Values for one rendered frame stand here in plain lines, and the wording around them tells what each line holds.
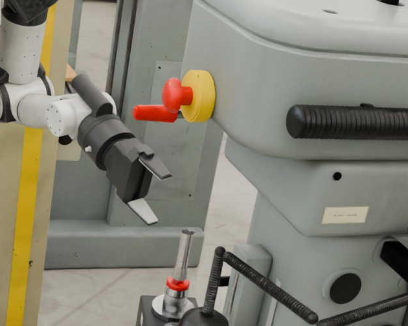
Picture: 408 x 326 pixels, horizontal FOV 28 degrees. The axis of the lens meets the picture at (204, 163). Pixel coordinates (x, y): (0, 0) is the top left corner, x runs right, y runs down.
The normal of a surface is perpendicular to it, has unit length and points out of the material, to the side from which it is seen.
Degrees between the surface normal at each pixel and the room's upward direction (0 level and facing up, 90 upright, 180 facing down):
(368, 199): 90
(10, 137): 90
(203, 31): 90
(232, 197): 0
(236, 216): 0
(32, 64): 106
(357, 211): 90
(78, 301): 0
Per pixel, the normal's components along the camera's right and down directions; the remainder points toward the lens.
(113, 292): 0.17, -0.91
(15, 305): 0.37, 0.41
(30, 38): 0.58, 0.63
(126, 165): -0.77, 0.22
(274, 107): -0.29, 0.32
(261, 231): -0.91, 0.00
